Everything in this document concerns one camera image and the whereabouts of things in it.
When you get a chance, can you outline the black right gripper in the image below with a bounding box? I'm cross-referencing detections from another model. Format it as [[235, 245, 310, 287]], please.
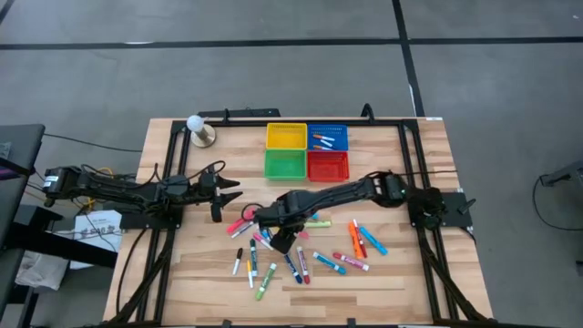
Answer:
[[253, 201, 307, 255]]

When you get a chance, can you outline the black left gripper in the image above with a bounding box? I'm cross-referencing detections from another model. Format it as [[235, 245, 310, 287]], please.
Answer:
[[198, 170, 244, 223]]

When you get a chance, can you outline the dark green Expo marker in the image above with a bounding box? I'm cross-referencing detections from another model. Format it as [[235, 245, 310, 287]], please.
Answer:
[[248, 238, 259, 278]]

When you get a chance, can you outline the pink highlighter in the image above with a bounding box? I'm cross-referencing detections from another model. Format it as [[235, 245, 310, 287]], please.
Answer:
[[225, 208, 258, 235]]

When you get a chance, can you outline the white bulb brass lamp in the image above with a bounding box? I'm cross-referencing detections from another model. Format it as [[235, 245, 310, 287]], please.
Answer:
[[186, 114, 218, 149]]

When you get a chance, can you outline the green plastic basket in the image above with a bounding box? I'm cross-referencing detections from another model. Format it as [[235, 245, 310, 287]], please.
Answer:
[[263, 149, 308, 181]]

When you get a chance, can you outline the orange highlighter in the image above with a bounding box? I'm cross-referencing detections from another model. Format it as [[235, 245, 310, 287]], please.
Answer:
[[348, 220, 364, 261]]

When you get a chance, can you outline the yellow plastic basket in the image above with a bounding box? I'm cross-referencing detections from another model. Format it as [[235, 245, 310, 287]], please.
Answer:
[[265, 122, 309, 151]]

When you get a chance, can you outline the black power strip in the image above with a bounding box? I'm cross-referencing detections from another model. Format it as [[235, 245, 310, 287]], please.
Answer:
[[197, 108, 282, 119]]

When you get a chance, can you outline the red plastic basket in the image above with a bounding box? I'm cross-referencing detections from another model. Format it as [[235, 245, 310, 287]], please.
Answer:
[[306, 150, 351, 183]]

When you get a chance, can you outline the blue plastic basket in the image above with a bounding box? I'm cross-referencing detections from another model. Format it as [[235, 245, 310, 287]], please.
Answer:
[[306, 123, 350, 152]]

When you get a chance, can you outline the white paper sheet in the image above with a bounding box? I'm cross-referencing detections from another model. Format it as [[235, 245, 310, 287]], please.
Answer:
[[70, 210, 124, 271]]

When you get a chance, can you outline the white crumpled cloth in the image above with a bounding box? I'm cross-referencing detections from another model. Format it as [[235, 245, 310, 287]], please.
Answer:
[[15, 249, 69, 292]]

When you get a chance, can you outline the black side desk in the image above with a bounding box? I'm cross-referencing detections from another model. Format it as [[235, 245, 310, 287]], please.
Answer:
[[0, 123, 118, 328]]

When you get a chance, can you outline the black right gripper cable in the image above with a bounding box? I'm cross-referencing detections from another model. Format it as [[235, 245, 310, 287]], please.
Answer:
[[240, 202, 264, 223]]

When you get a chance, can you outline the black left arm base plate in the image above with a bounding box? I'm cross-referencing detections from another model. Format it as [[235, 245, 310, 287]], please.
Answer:
[[118, 202, 184, 231]]

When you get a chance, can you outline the yellow cable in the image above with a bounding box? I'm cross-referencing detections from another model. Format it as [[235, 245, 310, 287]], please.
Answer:
[[22, 167, 115, 213]]

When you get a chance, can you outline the black floor cable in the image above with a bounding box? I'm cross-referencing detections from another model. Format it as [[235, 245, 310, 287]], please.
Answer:
[[532, 174, 583, 232], [43, 132, 143, 154]]

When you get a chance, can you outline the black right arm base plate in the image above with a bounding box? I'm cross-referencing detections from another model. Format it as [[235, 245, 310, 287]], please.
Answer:
[[406, 190, 477, 230]]

